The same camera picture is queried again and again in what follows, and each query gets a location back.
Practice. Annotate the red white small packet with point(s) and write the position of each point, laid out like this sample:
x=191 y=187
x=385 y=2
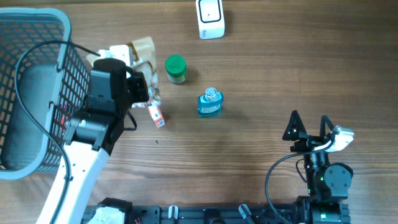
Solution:
x=156 y=116

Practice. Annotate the green lid jar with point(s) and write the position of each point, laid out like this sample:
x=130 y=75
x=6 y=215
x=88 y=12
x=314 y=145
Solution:
x=176 y=69

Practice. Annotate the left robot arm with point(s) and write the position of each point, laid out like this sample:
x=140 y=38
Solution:
x=91 y=134

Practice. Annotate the blue Listerine mouthwash bottle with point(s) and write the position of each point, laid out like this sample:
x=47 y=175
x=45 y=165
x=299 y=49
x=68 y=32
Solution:
x=210 y=103

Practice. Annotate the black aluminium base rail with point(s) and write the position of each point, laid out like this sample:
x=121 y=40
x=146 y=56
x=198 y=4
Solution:
x=230 y=214

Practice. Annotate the brown Pantree snack pouch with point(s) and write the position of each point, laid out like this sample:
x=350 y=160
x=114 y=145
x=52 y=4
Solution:
x=144 y=60

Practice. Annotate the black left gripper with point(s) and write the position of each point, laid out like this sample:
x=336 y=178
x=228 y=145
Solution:
x=138 y=80

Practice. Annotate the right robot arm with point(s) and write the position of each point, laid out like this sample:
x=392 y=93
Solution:
x=327 y=183

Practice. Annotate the black red hex wrench pack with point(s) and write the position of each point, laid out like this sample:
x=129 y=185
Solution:
x=60 y=120

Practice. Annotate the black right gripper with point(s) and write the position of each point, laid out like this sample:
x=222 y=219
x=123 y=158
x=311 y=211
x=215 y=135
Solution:
x=313 y=141

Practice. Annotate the white barcode scanner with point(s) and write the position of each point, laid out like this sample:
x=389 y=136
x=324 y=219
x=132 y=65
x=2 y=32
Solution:
x=210 y=16

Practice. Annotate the grey plastic mesh basket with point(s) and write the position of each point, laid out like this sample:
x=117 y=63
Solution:
x=36 y=76

